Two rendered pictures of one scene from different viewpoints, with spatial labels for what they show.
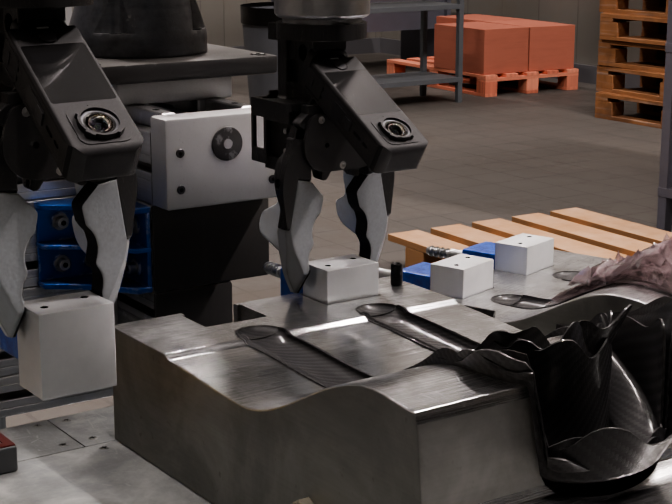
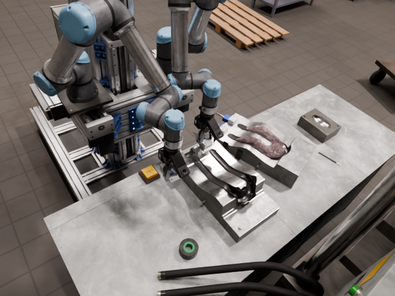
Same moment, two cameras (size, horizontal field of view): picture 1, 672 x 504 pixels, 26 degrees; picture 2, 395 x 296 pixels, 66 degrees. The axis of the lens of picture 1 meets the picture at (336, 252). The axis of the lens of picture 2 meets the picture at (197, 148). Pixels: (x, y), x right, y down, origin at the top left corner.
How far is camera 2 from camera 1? 0.86 m
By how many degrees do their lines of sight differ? 34
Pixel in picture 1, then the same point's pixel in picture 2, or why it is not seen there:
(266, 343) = (196, 161)
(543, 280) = (235, 127)
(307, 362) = (203, 168)
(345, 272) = (207, 144)
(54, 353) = (173, 185)
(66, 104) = (179, 168)
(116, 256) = not seen: hidden behind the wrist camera
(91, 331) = (177, 181)
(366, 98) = (214, 126)
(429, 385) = (224, 198)
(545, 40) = not seen: outside the picture
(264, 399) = (198, 181)
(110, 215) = not seen: hidden behind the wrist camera
